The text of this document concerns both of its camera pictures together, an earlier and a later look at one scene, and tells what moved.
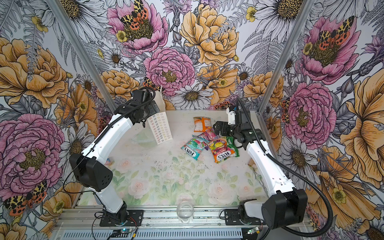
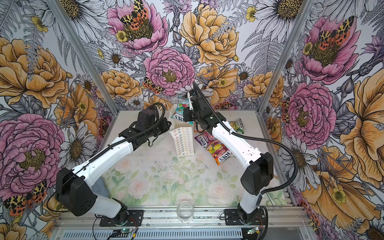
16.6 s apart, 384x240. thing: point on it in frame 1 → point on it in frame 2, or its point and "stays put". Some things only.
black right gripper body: (227, 130) → (190, 115)
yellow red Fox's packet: (219, 148) stays put
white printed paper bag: (159, 122) → (183, 132)
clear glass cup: (185, 211) stays put
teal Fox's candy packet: (193, 147) → (182, 102)
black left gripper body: (149, 110) → (159, 128)
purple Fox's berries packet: (209, 135) stays put
